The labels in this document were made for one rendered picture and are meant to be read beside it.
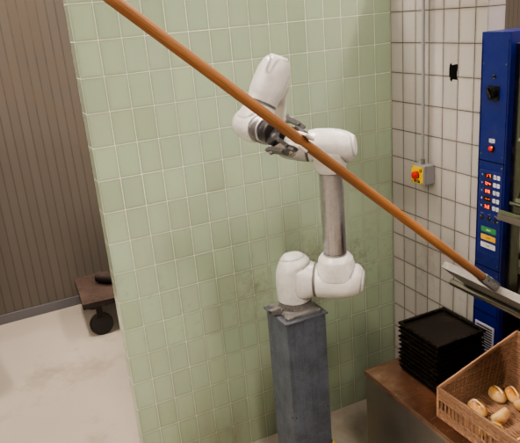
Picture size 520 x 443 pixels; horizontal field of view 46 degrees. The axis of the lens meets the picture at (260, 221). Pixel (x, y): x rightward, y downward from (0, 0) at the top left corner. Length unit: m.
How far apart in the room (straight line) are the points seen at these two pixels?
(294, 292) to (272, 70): 1.12
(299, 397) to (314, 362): 0.18
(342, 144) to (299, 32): 0.83
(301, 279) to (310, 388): 0.56
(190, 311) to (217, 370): 0.39
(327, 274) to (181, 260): 0.77
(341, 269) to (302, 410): 0.74
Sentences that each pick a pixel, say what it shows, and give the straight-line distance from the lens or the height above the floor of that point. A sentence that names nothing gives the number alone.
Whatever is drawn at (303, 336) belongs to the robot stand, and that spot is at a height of 0.91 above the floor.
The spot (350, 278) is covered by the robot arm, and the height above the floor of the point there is 1.20.
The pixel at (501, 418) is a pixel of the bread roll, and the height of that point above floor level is 0.63.
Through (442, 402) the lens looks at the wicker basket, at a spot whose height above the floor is 0.67.
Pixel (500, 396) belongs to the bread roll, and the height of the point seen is 0.63.
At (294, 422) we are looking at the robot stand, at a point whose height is 0.48.
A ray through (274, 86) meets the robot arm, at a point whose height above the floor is 2.08.
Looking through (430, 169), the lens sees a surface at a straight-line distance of 3.21.
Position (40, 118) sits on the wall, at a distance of 5.28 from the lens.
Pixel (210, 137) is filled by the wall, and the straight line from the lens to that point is 2.94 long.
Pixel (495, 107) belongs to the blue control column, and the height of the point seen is 1.84.
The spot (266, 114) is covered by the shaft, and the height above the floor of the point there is 2.04.
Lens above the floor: 2.30
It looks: 19 degrees down
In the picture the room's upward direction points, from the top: 5 degrees counter-clockwise
